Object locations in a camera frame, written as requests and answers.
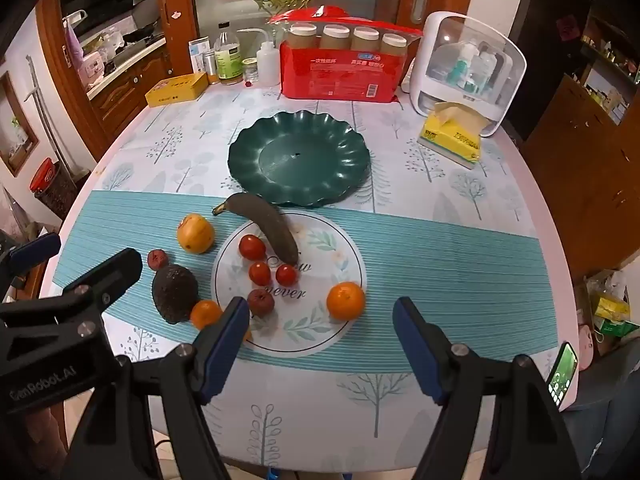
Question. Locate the round orange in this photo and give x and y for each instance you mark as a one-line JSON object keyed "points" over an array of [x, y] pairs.
{"points": [[346, 301]]}

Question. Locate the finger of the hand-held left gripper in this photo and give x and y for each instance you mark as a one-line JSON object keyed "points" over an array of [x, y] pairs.
{"points": [[117, 267], [35, 255]]}

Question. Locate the smartphone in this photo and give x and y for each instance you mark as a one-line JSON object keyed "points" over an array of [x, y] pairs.
{"points": [[562, 375]]}

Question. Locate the teal striped placemat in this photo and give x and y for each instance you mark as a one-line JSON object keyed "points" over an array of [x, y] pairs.
{"points": [[450, 270]]}

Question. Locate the wooden window frame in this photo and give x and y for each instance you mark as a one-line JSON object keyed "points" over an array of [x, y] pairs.
{"points": [[30, 125]]}

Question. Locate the yellow green bag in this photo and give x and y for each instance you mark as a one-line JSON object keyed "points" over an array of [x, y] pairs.
{"points": [[610, 310]]}

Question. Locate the dark green scalloped plate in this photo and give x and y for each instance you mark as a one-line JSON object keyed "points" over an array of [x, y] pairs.
{"points": [[300, 160]]}

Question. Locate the yellow tissue pack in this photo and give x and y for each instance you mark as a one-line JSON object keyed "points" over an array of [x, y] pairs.
{"points": [[450, 145]]}

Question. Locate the small tangerine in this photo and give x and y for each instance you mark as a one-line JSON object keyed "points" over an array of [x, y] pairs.
{"points": [[205, 314]]}

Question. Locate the wooden kitchen cabinet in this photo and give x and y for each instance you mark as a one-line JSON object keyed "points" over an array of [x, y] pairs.
{"points": [[125, 95]]}

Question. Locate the glass bottle green label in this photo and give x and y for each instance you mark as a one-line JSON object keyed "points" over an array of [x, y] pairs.
{"points": [[228, 62]]}

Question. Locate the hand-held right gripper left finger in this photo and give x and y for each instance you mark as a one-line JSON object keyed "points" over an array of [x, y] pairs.
{"points": [[222, 355]]}

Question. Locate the blue and white carton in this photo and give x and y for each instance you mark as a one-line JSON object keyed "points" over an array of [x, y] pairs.
{"points": [[199, 55]]}

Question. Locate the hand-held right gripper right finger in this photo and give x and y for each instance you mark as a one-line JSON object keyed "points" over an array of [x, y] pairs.
{"points": [[420, 355]]}

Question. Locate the silver can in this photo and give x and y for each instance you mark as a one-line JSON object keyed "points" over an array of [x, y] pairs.
{"points": [[210, 65]]}

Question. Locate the white squeeze bottle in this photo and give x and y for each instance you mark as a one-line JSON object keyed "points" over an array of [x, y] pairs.
{"points": [[268, 67]]}

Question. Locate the cherry tomato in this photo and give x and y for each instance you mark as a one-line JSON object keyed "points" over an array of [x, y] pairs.
{"points": [[286, 275], [251, 246], [259, 272]]}

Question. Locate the white sterilizer cabinet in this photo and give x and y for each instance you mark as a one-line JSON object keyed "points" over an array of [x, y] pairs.
{"points": [[425, 60]]}

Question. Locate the yellow cardboard box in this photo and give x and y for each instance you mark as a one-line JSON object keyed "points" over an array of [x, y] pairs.
{"points": [[175, 87]]}

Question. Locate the overripe dark banana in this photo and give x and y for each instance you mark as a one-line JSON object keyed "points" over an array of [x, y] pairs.
{"points": [[270, 225]]}

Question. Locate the red jujube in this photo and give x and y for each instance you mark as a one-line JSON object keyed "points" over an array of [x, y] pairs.
{"points": [[157, 259], [261, 302]]}

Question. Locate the red paper cup package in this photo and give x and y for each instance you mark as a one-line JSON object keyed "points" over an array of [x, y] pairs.
{"points": [[340, 75]]}

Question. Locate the dark avocado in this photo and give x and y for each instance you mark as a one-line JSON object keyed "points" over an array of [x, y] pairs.
{"points": [[175, 292]]}

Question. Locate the small glass jar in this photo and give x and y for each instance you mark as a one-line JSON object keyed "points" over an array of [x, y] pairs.
{"points": [[250, 72]]}

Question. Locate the yellowish orange with stem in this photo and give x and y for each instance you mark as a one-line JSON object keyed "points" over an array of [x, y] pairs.
{"points": [[195, 234]]}

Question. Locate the brown bin red lid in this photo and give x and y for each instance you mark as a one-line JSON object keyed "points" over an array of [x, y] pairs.
{"points": [[55, 190]]}

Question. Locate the purple cloth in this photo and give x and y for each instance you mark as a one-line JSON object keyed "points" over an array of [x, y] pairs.
{"points": [[74, 45]]}

